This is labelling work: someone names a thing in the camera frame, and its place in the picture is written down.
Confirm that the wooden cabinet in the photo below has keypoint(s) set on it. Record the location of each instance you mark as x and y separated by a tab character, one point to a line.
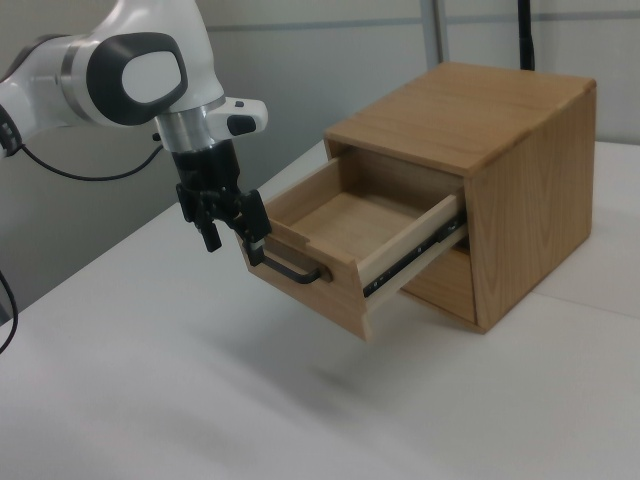
525	225

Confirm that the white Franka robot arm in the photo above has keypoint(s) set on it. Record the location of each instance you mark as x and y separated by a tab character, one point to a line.
150	30

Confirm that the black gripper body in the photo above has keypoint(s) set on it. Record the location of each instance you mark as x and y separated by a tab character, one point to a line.
207	167

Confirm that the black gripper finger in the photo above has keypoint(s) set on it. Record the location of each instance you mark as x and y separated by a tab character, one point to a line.
252	217
202	215

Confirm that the grey partition post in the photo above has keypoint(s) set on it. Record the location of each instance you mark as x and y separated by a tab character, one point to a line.
434	30

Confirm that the black pole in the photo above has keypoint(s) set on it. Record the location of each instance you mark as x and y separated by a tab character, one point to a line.
526	35

